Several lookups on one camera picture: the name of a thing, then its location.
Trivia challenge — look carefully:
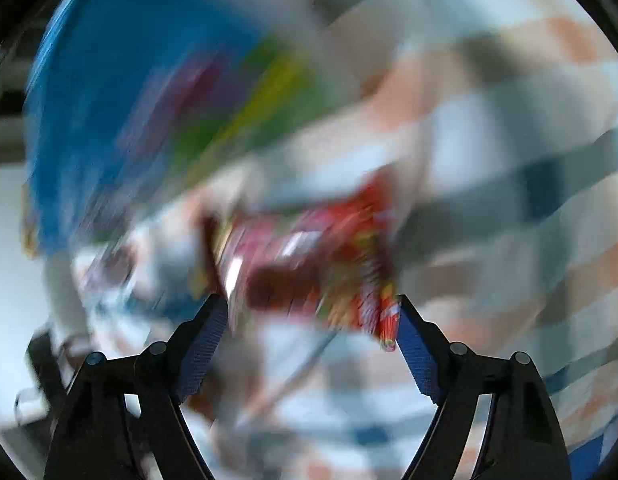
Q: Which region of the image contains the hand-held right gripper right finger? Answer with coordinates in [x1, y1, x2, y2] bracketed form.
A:
[395, 294, 572, 480]

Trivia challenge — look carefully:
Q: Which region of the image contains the checkered bed sheet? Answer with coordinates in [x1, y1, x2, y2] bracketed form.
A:
[71, 0, 618, 480]

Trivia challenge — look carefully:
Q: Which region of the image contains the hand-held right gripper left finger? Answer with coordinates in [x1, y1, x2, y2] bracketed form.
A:
[44, 293, 230, 480]

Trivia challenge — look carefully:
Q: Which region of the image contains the red snack packet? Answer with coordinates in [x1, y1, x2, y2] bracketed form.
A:
[201, 172, 402, 353]

